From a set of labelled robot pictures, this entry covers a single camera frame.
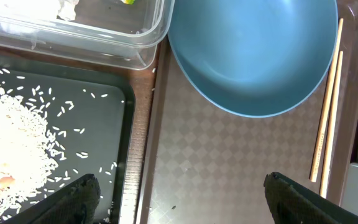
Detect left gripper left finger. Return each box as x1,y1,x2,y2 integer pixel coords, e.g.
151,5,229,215
2,174,101,224

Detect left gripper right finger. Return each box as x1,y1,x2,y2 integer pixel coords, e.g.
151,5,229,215
264,172,358,224

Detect wooden chopstick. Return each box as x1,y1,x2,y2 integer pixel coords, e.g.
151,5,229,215
319,51,344,198
309,18,344,182

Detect dark blue plate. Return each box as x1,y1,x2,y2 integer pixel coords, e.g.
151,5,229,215
168,0,339,118

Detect white tissue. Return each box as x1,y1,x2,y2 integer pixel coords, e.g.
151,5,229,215
0,0,79,21

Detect yellow green snack wrapper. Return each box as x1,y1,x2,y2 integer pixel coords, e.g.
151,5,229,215
121,0,135,4

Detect black waste tray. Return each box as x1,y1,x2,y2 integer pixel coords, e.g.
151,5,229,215
0,55,135,223

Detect spilled rice grains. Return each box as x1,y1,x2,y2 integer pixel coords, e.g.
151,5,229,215
0,68,126,223

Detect dark brown serving tray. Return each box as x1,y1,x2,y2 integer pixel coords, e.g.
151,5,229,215
134,0,358,224

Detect clear plastic bin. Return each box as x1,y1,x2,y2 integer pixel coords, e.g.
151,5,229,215
0,0,174,70

